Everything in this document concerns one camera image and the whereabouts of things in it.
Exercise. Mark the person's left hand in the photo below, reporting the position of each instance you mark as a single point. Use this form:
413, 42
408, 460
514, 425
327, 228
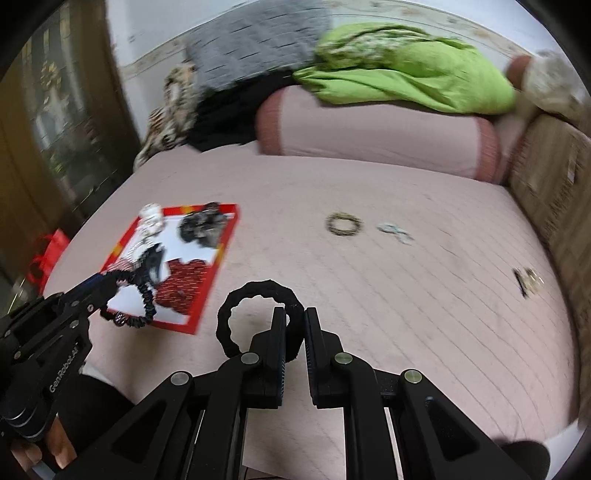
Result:
57, 443

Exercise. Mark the black sheer dotted scrunchie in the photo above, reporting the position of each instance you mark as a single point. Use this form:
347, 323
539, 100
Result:
213, 208

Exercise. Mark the grey quilt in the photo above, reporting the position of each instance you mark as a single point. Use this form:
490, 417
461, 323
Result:
249, 46

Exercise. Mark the black hair claw clip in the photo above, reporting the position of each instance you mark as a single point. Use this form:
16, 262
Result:
154, 263

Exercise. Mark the beige striped cushion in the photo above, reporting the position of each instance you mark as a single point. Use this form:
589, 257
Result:
554, 184

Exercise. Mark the person's dark clothing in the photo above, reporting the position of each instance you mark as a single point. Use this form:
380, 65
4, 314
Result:
92, 406

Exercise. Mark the red polka dot scrunchie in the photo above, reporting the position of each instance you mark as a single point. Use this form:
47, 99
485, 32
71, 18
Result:
184, 286

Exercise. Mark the green blanket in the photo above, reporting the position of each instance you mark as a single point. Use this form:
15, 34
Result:
415, 78

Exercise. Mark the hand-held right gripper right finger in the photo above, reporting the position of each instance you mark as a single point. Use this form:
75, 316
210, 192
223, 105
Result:
310, 364

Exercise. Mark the leaf print cloth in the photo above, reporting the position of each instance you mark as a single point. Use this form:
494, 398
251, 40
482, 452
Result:
175, 106

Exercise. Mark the white floral cloth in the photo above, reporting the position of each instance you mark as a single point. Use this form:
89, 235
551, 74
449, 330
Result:
551, 78

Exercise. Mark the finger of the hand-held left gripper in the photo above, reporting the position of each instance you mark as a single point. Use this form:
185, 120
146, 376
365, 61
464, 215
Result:
92, 288

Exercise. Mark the pink bolster pillow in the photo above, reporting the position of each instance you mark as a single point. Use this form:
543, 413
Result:
369, 134

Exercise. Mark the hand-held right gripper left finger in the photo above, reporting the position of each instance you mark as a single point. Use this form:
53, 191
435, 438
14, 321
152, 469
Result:
280, 364

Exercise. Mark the grey sheer dotted scrunchie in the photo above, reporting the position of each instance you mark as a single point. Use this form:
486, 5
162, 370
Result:
198, 230

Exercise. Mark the red shallow box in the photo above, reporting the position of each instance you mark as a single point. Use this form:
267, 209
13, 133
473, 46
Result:
221, 258

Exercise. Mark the white cherry print scrunchie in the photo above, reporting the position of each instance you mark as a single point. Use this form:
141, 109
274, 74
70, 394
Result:
151, 216

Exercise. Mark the black cloth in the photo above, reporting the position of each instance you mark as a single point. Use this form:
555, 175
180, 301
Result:
231, 115

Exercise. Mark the dark wooden cabinet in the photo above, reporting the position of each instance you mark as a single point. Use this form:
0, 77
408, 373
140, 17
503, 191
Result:
46, 138

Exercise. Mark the red bag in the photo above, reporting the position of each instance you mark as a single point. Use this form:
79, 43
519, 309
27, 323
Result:
51, 251

